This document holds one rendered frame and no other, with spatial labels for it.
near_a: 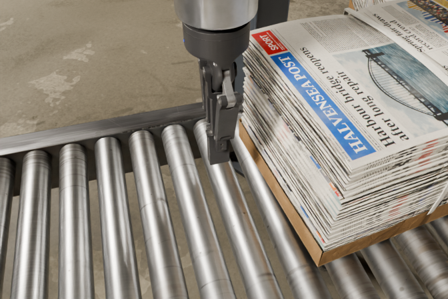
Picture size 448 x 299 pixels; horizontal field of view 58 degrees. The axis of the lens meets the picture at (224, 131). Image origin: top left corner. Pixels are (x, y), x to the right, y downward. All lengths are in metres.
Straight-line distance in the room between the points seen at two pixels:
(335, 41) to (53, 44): 2.25
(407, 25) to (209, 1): 0.38
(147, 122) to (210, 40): 0.42
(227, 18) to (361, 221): 0.32
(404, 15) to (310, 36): 0.17
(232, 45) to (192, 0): 0.07
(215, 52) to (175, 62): 1.94
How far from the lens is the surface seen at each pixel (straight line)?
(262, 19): 1.34
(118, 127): 0.82
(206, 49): 0.44
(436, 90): 0.58
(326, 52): 0.60
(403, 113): 0.53
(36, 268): 0.68
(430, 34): 0.70
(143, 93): 2.18
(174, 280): 0.62
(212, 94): 0.50
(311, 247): 0.62
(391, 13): 0.73
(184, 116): 0.83
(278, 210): 0.68
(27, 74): 2.52
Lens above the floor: 1.35
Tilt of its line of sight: 45 degrees down
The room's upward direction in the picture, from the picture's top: straight up
